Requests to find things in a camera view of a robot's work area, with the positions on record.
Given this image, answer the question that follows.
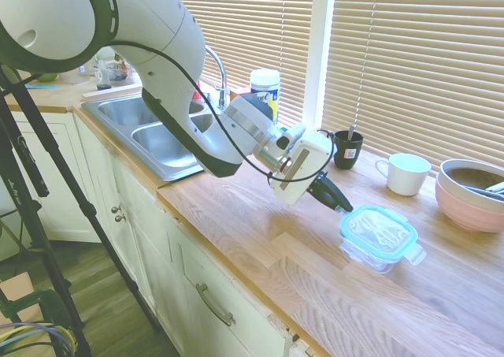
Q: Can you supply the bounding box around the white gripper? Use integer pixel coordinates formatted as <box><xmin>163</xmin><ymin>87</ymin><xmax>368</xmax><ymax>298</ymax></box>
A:
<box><xmin>270</xmin><ymin>129</ymin><xmax>354</xmax><ymax>215</ymax></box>

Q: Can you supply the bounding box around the clear teal-rimmed container lid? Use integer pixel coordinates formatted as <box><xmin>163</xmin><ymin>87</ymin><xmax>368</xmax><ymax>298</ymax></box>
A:
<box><xmin>339</xmin><ymin>205</ymin><xmax>428</xmax><ymax>266</ymax></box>

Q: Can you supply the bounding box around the clear glass food container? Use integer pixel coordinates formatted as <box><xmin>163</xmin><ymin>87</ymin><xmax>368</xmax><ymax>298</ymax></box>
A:
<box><xmin>339</xmin><ymin>230</ymin><xmax>410</xmax><ymax>274</ymax></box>

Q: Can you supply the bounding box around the dark green mug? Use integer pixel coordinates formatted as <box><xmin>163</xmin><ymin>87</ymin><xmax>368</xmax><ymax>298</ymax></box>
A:
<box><xmin>333</xmin><ymin>130</ymin><xmax>365</xmax><ymax>171</ymax></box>

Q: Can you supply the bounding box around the white mug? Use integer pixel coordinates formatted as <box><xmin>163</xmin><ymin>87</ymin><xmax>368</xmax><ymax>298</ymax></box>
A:
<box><xmin>373</xmin><ymin>153</ymin><xmax>433</xmax><ymax>197</ymax></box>

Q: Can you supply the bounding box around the yellow wipes canister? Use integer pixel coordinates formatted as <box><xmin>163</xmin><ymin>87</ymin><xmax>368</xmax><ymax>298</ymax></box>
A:
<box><xmin>250</xmin><ymin>68</ymin><xmax>282</xmax><ymax>126</ymax></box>

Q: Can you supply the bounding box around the pink bowl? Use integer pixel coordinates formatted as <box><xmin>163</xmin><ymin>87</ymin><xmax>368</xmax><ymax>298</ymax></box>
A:
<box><xmin>435</xmin><ymin>173</ymin><xmax>504</xmax><ymax>234</ymax></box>

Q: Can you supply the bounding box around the chrome faucet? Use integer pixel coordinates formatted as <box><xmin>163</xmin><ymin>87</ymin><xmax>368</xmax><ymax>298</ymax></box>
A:
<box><xmin>203</xmin><ymin>44</ymin><xmax>230</xmax><ymax>110</ymax></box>

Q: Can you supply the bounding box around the beige bowl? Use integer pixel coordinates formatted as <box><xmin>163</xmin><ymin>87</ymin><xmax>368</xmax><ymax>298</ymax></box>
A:
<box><xmin>437</xmin><ymin>158</ymin><xmax>504</xmax><ymax>212</ymax></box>

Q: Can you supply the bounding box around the wide beige window blind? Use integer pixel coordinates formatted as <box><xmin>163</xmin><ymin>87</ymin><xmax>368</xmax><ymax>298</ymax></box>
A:
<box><xmin>321</xmin><ymin>0</ymin><xmax>504</xmax><ymax>179</ymax></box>

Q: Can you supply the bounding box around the stainless steel sink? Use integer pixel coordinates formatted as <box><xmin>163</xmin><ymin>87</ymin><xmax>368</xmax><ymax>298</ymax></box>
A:
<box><xmin>81</xmin><ymin>92</ymin><xmax>221</xmax><ymax>183</ymax></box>

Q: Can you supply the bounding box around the white kitchen cabinet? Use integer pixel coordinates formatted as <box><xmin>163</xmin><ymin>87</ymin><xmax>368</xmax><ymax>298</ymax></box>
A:
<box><xmin>72</xmin><ymin>108</ymin><xmax>316</xmax><ymax>357</ymax></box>

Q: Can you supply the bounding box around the light wooden board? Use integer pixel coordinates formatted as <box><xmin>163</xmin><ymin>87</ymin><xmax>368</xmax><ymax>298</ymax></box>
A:
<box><xmin>81</xmin><ymin>83</ymin><xmax>143</xmax><ymax>102</ymax></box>

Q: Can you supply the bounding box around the colourful package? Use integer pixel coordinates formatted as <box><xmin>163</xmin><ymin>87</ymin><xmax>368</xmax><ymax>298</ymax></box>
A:
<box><xmin>104</xmin><ymin>59</ymin><xmax>132</xmax><ymax>85</ymax></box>

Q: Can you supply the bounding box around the white panelled cabinet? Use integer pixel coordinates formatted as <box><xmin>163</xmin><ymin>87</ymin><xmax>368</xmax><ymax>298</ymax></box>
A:
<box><xmin>0</xmin><ymin>110</ymin><xmax>103</xmax><ymax>244</ymax></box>

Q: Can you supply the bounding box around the tan flat panel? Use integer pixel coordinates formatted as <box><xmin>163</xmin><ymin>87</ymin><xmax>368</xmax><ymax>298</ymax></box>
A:
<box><xmin>0</xmin><ymin>273</ymin><xmax>37</xmax><ymax>323</ymax></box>

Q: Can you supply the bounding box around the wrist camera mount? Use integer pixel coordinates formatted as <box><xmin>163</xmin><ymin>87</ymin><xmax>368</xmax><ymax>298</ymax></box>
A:
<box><xmin>274</xmin><ymin>123</ymin><xmax>307</xmax><ymax>154</ymax></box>

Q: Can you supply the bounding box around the blind pull cord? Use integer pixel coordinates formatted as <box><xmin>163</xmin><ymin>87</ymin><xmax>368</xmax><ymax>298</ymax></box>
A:
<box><xmin>347</xmin><ymin>67</ymin><xmax>365</xmax><ymax>142</ymax></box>

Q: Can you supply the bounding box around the metal bar cabinet handle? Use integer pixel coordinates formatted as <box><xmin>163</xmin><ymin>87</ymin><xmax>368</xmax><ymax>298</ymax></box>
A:
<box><xmin>195</xmin><ymin>282</ymin><xmax>236</xmax><ymax>328</ymax></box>

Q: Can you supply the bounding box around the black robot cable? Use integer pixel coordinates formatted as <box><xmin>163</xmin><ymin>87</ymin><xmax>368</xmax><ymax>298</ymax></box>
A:
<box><xmin>112</xmin><ymin>39</ymin><xmax>336</xmax><ymax>184</ymax></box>

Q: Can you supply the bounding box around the black camera tripod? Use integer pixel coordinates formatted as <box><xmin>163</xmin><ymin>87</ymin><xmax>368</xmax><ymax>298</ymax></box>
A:
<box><xmin>0</xmin><ymin>63</ymin><xmax>161</xmax><ymax>357</ymax></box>

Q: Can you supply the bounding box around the green metal frame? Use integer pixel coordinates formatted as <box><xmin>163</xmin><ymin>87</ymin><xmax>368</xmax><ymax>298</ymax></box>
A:
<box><xmin>0</xmin><ymin>288</ymin><xmax>82</xmax><ymax>357</ymax></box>

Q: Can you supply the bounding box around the purple cable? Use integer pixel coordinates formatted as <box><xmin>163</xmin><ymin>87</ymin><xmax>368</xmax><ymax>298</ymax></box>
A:
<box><xmin>0</xmin><ymin>323</ymin><xmax>76</xmax><ymax>357</ymax></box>

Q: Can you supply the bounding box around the yellow cable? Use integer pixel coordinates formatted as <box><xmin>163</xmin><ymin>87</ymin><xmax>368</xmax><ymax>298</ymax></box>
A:
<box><xmin>0</xmin><ymin>322</ymin><xmax>76</xmax><ymax>357</ymax></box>

